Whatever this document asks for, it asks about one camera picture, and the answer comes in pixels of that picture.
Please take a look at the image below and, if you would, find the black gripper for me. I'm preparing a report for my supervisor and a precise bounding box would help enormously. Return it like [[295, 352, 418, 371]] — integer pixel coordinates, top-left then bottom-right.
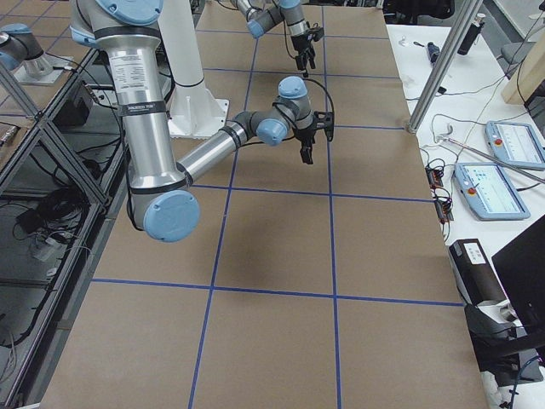
[[295, 126, 317, 164], [290, 33, 316, 77]]

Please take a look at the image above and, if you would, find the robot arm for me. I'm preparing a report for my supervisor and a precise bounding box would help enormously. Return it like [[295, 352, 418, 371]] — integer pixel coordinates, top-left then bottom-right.
[[70, 1, 326, 242], [230, 1, 324, 78]]

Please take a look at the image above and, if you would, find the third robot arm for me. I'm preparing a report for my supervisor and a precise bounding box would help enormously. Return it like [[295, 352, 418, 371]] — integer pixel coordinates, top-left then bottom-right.
[[1, 23, 64, 85]]

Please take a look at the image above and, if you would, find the black bottle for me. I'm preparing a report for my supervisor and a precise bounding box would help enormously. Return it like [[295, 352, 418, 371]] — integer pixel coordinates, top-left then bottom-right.
[[457, 13, 486, 55]]

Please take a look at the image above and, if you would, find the teach pendant near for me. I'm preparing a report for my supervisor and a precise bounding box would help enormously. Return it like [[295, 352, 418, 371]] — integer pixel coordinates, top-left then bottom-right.
[[454, 163, 531, 221]]

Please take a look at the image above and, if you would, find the teach pendant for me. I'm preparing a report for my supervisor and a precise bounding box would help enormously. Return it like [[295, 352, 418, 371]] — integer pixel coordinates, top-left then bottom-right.
[[485, 121, 544, 170], [454, 163, 531, 221]]

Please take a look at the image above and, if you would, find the long brown box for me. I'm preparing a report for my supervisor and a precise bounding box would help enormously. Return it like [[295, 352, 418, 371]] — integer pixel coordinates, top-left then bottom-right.
[[449, 239, 507, 307]]

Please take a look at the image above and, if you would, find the teach pendant far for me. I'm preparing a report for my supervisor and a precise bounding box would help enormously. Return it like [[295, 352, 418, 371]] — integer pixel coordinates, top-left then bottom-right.
[[485, 121, 544, 170]]

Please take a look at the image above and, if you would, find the black monitor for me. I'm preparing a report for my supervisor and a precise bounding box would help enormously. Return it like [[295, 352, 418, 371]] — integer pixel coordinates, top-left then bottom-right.
[[464, 218, 544, 386]]

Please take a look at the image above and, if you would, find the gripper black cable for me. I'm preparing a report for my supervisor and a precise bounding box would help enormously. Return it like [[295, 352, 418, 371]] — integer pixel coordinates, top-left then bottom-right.
[[238, 77, 336, 148]]

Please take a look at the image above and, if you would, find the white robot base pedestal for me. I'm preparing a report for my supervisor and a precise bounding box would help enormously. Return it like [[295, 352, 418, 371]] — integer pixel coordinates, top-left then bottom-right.
[[158, 0, 229, 139]]

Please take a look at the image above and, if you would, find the aluminium frame post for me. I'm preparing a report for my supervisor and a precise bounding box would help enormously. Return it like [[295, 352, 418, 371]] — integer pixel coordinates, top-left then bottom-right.
[[406, 0, 483, 134]]

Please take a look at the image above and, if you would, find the aluminium side frame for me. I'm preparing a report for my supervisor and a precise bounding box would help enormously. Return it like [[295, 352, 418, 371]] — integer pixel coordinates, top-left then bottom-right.
[[1, 41, 123, 408]]

